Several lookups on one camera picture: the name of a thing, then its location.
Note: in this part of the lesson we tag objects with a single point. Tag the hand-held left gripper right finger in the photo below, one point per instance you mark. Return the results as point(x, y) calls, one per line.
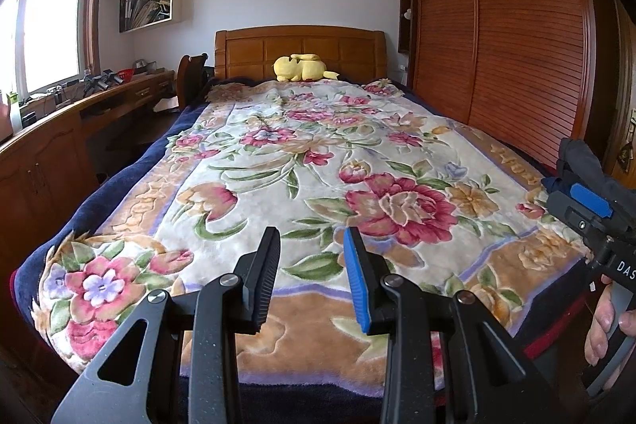
point(356, 285)

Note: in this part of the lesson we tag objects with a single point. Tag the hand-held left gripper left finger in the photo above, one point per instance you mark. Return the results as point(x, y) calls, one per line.
point(263, 285)

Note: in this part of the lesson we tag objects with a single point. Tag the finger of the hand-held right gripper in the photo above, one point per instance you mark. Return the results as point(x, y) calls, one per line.
point(571, 213)
point(591, 201)

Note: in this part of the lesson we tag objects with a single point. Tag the black jacket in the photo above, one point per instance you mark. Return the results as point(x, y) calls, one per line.
point(591, 165)

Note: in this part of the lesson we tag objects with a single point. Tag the person's right hand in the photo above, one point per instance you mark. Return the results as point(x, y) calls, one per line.
point(596, 329)

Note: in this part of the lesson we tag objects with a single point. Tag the red bed sheet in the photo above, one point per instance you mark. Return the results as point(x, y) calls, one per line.
point(541, 344)

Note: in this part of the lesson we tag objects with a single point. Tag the floral blanket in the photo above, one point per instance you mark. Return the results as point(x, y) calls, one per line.
point(298, 165)

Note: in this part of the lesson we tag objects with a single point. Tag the wooden door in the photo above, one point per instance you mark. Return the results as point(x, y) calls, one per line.
point(625, 81)

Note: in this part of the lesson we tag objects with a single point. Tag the wooden slatted wardrobe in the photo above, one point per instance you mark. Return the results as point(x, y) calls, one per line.
point(497, 31)

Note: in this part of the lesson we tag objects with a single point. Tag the wooden chair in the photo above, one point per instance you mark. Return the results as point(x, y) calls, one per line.
point(191, 81)

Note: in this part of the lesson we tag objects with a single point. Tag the yellow plush toy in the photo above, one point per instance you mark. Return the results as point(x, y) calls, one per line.
point(300, 69)

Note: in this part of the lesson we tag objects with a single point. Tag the wooden bed headboard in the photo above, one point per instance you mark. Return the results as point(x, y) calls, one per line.
point(248, 51)

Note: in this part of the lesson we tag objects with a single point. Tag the wooden desk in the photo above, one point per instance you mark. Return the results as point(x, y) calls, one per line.
point(44, 165)

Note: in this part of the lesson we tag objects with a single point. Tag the red basket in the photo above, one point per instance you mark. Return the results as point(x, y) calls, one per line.
point(125, 74)

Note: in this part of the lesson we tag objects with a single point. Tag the small black box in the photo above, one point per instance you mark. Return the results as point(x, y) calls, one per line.
point(28, 118)

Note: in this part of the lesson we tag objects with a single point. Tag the green capped bottle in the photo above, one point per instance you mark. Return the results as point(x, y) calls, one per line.
point(14, 113)

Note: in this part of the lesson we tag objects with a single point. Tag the window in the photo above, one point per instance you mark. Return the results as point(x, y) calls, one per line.
point(49, 16)

